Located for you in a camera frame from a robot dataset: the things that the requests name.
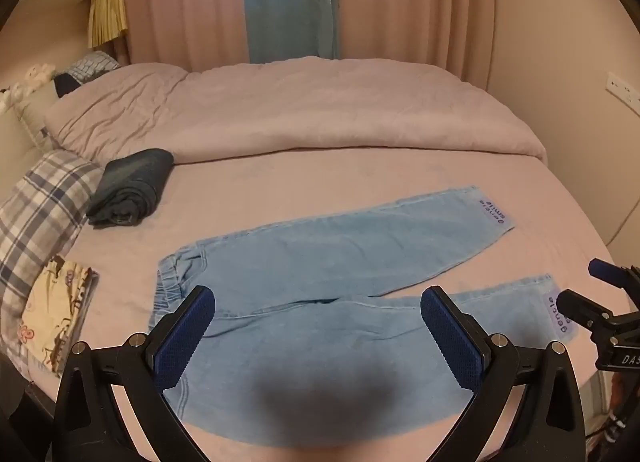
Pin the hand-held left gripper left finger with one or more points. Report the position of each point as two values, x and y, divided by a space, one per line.
185 342

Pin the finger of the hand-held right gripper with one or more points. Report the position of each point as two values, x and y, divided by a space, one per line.
580 306
602 269

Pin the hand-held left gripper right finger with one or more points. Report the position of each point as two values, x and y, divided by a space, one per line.
450 342

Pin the light blue denim pants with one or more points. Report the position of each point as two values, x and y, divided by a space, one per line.
325 257

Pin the folded dark denim pants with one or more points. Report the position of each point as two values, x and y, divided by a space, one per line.
132 181

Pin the folded floral cloth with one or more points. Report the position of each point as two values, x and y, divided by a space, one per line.
55 312

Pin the pink bed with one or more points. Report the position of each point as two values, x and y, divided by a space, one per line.
350 181

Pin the plaid pillow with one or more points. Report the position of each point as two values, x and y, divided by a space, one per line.
40 202

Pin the pink duvet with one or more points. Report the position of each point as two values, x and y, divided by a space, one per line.
300 106

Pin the dark cloth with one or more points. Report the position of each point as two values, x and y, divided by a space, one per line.
67 85

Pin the white plush toy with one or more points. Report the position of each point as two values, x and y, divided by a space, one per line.
30 79

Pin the pink curtain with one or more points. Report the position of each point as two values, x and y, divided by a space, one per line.
415 1
185 1

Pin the yellow pleated cloth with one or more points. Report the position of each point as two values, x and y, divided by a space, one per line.
107 16

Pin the white wall socket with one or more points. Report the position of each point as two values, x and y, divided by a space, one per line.
622 89

